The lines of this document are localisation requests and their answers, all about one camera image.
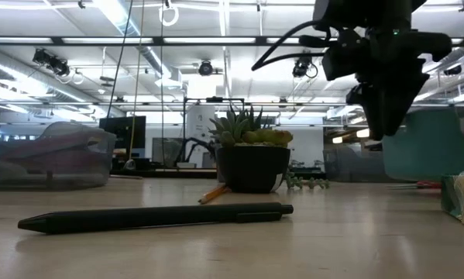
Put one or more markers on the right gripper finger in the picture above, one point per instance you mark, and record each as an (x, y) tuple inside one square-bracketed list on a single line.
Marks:
[(402, 108), (373, 112)]

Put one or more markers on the teal plastic bin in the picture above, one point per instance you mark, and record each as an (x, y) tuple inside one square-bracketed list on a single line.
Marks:
[(429, 147)]

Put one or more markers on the orange pencil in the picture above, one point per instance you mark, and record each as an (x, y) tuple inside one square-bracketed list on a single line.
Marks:
[(213, 194)]

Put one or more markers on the black pen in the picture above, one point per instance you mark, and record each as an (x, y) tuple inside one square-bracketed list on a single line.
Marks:
[(138, 218)]

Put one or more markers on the pink marker bar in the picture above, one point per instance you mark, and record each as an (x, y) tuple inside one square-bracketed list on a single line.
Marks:
[(42, 159)]

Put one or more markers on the grey translucent plastic bin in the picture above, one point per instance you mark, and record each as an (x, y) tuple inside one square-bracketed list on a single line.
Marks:
[(348, 166), (61, 178)]

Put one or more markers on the red scissors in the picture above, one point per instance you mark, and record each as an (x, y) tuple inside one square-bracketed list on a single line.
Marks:
[(427, 184)]

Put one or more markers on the potted succulent plant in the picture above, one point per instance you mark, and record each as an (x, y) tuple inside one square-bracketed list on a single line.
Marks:
[(251, 166)]

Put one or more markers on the grey background box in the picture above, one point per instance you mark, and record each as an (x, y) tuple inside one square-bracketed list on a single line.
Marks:
[(167, 151)]

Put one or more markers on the black monitor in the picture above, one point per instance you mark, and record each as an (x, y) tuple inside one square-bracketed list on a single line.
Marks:
[(121, 135)]

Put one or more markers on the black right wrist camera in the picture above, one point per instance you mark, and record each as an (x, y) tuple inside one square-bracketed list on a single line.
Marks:
[(346, 58)]

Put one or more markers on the round black ceiling camera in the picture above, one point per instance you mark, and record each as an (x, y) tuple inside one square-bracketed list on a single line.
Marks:
[(205, 67)]

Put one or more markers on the black ceiling camera cluster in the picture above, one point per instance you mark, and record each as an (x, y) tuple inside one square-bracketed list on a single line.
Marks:
[(51, 62)]

